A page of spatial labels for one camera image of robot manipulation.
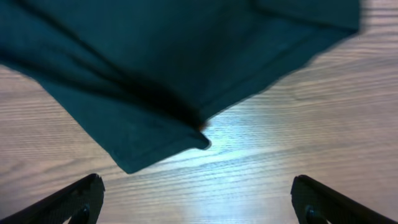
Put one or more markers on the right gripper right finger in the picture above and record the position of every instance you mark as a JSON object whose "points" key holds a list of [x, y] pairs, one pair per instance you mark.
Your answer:
{"points": [[314, 202]]}

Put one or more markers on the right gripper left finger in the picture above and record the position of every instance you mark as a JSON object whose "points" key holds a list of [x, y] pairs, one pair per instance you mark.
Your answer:
{"points": [[80, 202]]}

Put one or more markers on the black t-shirt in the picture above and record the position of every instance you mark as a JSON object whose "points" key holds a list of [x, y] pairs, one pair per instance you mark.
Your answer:
{"points": [[142, 77]]}

